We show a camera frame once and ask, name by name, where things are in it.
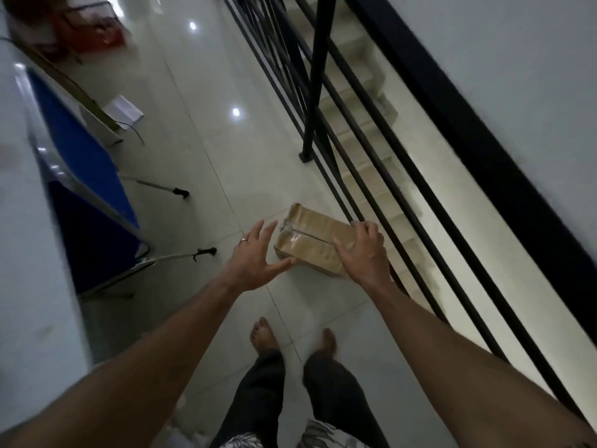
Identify person's left hand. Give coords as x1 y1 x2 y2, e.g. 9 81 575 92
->
223 220 299 292

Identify person's right hand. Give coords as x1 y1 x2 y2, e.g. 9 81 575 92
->
331 220 392 294

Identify small taped cardboard parcel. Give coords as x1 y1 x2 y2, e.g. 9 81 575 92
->
274 202 360 279

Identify white paper scraps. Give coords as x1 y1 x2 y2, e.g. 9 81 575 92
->
160 422 208 448

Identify person's left forearm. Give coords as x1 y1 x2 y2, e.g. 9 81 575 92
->
0 277 252 448

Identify person's right forearm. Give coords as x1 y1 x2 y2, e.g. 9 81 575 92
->
368 279 597 448

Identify person's left foot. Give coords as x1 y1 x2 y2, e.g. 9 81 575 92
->
249 317 280 356

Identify person's foot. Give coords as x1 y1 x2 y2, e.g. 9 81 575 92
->
319 327 338 358
249 317 280 356

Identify person's right foot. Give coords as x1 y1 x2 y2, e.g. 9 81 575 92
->
319 327 338 358

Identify black trousers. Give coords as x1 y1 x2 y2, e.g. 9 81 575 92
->
210 348 391 448

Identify black horizontal-bar railing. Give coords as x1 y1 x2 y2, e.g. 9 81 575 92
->
219 0 597 425

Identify patterned shirt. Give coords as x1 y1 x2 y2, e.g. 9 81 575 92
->
219 417 369 448

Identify red plastic basket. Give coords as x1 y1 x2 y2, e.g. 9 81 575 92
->
55 4 127 54

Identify black cable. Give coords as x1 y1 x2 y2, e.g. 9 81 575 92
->
114 119 146 147

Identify blue chair with metal frame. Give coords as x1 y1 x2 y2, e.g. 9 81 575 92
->
14 62 218 299

